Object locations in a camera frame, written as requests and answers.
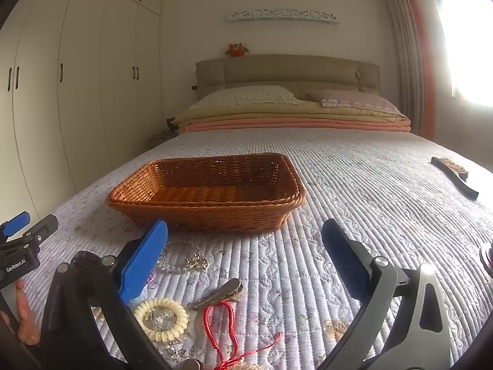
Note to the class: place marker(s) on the white floral wall decoration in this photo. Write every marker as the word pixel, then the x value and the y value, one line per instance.
pixel 285 16

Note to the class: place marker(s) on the folded yellow and pink blankets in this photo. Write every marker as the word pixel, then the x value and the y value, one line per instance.
pixel 292 111

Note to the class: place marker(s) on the beige padded headboard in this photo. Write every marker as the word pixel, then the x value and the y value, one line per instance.
pixel 289 69

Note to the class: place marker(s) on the pink pillow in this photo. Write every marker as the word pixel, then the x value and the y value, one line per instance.
pixel 346 98

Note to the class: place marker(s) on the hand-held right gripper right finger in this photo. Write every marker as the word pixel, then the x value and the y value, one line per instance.
pixel 342 256

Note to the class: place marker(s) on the metal hair clip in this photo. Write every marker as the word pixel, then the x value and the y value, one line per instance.
pixel 227 289

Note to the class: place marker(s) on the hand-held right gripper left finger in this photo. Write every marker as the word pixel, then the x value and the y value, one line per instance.
pixel 144 254

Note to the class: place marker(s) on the dark figurine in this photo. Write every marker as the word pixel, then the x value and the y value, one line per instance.
pixel 171 124

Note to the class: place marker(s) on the white quilted bedspread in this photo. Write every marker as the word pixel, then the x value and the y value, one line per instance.
pixel 346 169

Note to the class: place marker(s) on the red plush toy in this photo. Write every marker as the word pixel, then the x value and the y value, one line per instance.
pixel 236 50

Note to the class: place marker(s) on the cream floral pillow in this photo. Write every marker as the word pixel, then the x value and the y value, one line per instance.
pixel 246 94

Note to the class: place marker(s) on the dark round object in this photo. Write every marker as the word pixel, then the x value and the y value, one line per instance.
pixel 487 258

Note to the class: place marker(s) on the folded salmon blanket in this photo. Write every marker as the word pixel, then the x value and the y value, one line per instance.
pixel 292 126

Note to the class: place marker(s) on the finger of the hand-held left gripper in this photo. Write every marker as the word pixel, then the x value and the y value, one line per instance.
pixel 17 222
pixel 42 226

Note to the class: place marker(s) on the bedside table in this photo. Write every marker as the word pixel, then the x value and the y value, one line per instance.
pixel 165 138

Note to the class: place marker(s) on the white wardrobe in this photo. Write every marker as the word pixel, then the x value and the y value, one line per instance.
pixel 77 84

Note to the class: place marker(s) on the person's left hand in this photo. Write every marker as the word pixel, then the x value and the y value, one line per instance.
pixel 27 316

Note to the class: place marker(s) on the brown wicker basket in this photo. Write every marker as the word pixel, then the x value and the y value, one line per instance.
pixel 208 216

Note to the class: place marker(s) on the striped curtain with orange trim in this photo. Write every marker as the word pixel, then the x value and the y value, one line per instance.
pixel 408 46

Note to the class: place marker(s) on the clear crystal hair accessory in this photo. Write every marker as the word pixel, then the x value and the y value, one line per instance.
pixel 160 318

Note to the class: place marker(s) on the window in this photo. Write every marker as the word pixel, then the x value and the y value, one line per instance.
pixel 470 38

